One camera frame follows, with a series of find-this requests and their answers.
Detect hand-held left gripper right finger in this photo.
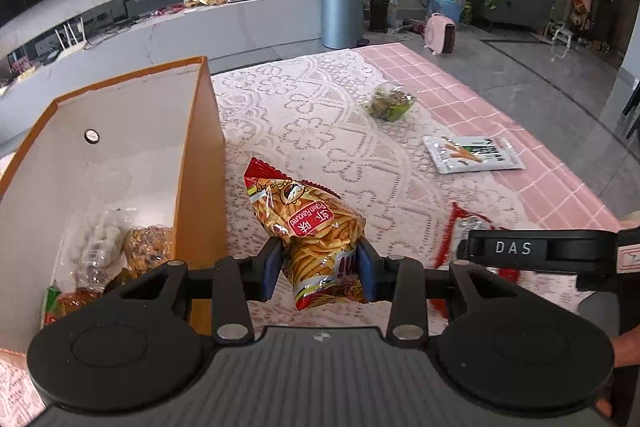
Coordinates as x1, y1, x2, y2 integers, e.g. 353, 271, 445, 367
355, 237, 523, 348

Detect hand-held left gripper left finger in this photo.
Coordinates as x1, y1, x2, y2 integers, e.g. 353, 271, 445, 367
102, 237, 285, 344

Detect orange prawn stick packet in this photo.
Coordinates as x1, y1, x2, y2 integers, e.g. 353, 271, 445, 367
243, 156, 370, 312

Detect red striped snack packet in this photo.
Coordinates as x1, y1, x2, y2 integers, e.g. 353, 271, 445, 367
433, 201, 522, 316

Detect orange cardboard box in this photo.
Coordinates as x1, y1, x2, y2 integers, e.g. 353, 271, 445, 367
0, 56, 227, 351

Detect person's right hand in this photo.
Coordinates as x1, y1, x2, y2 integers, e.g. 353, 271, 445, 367
595, 326, 640, 419

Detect brown nut snack packet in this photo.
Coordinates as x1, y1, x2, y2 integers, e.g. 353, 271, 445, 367
123, 226, 175, 279

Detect white carrot stick packet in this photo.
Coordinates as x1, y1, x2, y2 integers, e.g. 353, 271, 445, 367
422, 135, 525, 175

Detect pink checked tablecloth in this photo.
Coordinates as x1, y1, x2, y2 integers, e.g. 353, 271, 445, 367
349, 42, 624, 259

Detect white ball snack packet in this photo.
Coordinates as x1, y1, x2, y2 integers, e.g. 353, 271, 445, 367
70, 207, 125, 289

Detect white step stool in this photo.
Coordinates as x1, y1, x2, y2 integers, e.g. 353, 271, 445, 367
549, 21, 574, 54

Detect white marble bench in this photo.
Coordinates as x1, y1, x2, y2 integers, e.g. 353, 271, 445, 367
0, 0, 327, 144

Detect pink heater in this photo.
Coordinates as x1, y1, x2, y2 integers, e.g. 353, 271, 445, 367
423, 12, 459, 56

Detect grey trash bin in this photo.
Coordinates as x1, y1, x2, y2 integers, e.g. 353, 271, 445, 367
319, 0, 367, 50

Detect yellow snack bags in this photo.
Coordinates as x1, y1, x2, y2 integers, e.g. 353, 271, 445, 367
183, 0, 227, 13

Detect white router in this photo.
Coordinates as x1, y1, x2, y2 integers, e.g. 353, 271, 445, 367
56, 18, 87, 54

